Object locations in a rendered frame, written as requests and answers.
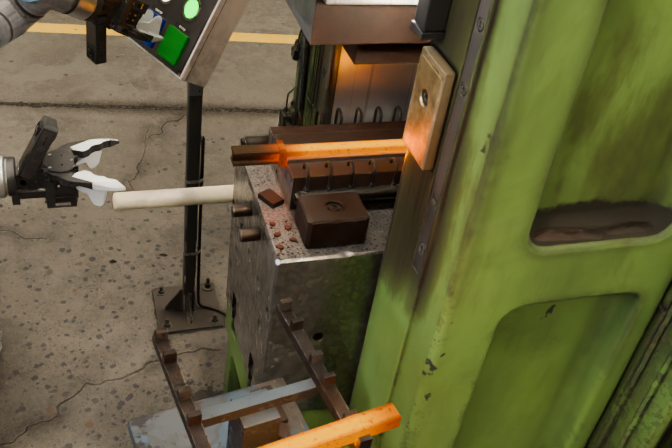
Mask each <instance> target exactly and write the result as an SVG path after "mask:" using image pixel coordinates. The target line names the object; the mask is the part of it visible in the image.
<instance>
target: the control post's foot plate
mask: <svg viewBox="0 0 672 448"><path fill-rule="evenodd" d="M182 286H183V285H179V286H169V287H163V286H162V285H161V286H159V287H158V288H154V289H152V300H153V304H154V308H155V309H154V314H155V317H156V319H157V324H158V325H157V326H158V329H160V328H164V327H167V329H168V335H169V334H180V333H184V334H190V333H195V332H198V331H210V330H216V329H220V328H222V329H223V328H226V324H225V322H226V321H225V319H224V318H223V314H221V313H219V312H216V311H214V310H211V309H206V308H203V307H200V306H199V305H198V303H197V284H195V304H194V309H193V310H192V294H191V293H187V296H186V311H184V310H183V288H182ZM200 302H201V304H202V305H207V306H210V307H214V308H216V309H219V310H221V308H220V306H219V302H218V298H217V294H216V290H215V285H214V283H213V282H210V277H207V278H206V282H205V283H200ZM221 311H222V310H221Z"/></svg>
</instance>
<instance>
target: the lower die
mask: <svg viewBox="0 0 672 448"><path fill-rule="evenodd" d="M405 124H406V121H388V122H382V123H379V122H366V123H343V124H321V125H302V126H299V125H298V126H275V127H269V137H268V144H275V143H276V140H282V141H283V144H284V145H290V144H309V143H329V142H349V141H368V140H388V139H402V138H403V133H404V128H405ZM406 153H407V150H406V151H388V152H370V153H352V154H335V155H317V156H299V157H287V161H286V167H279V165H278V164H272V167H273V169H274V172H275V174H276V169H277V174H276V177H277V179H278V182H279V184H280V187H281V189H282V192H283V194H284V197H285V199H286V202H287V205H288V207H289V209H290V210H291V209H296V207H297V204H294V201H293V194H295V193H298V192H299V191H303V189H304V187H305V184H306V177H307V171H306V168H305V169H303V168H302V166H303V164H304V163H305V162H306V163H308V165H309V168H310V180H309V190H324V189H326V186H327V185H328V180H329V166H328V167H327V168H326V167H325V163H326V162H327V161H329V162H330V163H331V165H332V169H333V176H332V182H331V187H332V189H338V188H347V187H348V185H349V184H350V179H351V174H352V168H351V164H350V166H347V162H348V160H352V161H353V163H354V166H355V176H354V181H353V185H354V187H369V185H370V183H371V182H372V176H373V171H374V169H373V163H371V165H369V164H368V162H369V160H370V159H374V160H375V162H376V166H377V173H376V178H375V186H381V185H390V184H391V182H392V181H393V177H394V173H395V163H394V161H393V163H392V164H391V163H389V161H390V159H391V158H392V157H394V158H396V160H397V162H398V174H397V179H396V183H397V184H399V182H400V178H401V173H402V169H403V164H404V160H405V155H406ZM395 200H396V199H383V200H370V201H362V202H363V204H369V203H382V202H394V201H395Z"/></svg>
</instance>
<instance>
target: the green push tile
mask: <svg viewBox="0 0 672 448"><path fill-rule="evenodd" d="M189 40H190V37H188V36H187V35H186V34H184V33H183V32H181V31H180V30H179V29H177V28H176V27H175V26H173V25H169V27H168V29H167V31H166V33H165V35H164V39H163V40H162V42H161V44H160V46H159V48H158V50H157V52H156V53H157V54H158V55H160V56H161V57H162V58H163V59H165V60H166V61H167V62H169V63H170V64H171V65H172V66H174V67H176V65H177V63H178V61H179V59H180V57H181V55H182V53H183V51H184V50H185V48H186V46H187V44H188V42H189Z"/></svg>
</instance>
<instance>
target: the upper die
mask: <svg viewBox="0 0 672 448"><path fill-rule="evenodd" d="M285 1H286V3H287V4H288V6H289V8H290V10H291V12H292V13H293V15H294V17H295V19H296V20H297V22H298V24H299V26H300V27H301V29H302V31H303V33H304V35H305V36H306V38H307V40H308V42H309V43H310V45H348V44H430V43H431V40H420V38H419V37H418V36H417V35H416V33H415V32H414V31H413V30H412V28H411V27H410V24H411V20H415V14H416V10H417V5H327V4H325V3H324V1H323V0H285Z"/></svg>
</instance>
